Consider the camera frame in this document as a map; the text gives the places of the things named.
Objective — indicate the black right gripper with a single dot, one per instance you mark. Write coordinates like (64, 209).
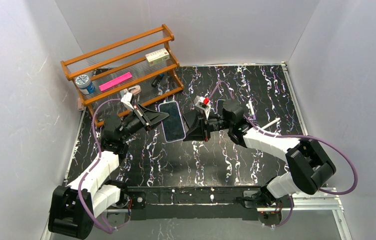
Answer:
(201, 126)

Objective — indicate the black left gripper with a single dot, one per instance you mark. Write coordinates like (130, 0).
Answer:
(143, 117)

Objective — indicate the black smartphone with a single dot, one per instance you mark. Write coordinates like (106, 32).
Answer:
(219, 106)
(173, 125)

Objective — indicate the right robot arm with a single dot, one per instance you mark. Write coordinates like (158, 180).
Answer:
(309, 165)

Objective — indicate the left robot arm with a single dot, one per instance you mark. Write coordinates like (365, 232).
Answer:
(75, 207)

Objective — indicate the pink teal stapler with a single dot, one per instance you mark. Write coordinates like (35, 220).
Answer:
(135, 90)

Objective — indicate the dark marker pen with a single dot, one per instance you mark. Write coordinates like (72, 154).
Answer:
(157, 80)

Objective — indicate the pink flat bar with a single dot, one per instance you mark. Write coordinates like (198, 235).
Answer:
(114, 82)

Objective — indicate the orange wooden shelf rack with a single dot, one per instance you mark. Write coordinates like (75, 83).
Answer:
(116, 59)

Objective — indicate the white pen with purple tip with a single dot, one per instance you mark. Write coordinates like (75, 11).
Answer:
(251, 108)

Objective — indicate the white small box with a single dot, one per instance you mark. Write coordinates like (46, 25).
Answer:
(157, 56)

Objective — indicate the blue white jar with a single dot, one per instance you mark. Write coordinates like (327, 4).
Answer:
(84, 84)

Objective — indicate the white marker pen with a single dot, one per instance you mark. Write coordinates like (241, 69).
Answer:
(275, 121)

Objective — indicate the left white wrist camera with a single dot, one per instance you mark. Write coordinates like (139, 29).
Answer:
(127, 101)

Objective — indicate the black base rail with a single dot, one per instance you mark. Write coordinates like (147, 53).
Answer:
(202, 202)

